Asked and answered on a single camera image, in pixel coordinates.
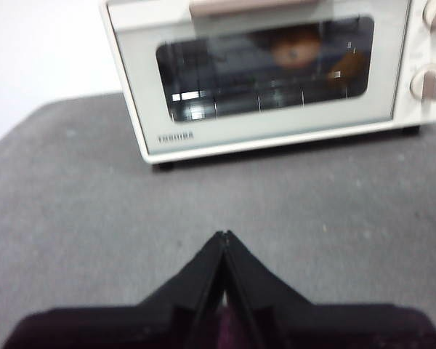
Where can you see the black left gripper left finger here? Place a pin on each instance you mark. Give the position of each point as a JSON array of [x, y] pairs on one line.
[[131, 327]]

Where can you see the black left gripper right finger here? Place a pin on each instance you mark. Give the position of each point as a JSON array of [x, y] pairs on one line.
[[312, 327]]

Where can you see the brown potato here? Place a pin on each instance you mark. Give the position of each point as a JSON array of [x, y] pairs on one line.
[[294, 49]]

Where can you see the white oven knob brown pointer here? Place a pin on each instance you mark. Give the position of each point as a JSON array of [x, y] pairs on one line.
[[427, 83], [434, 14]]

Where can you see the white toaster oven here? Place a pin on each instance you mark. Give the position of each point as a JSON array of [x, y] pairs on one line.
[[416, 47]]

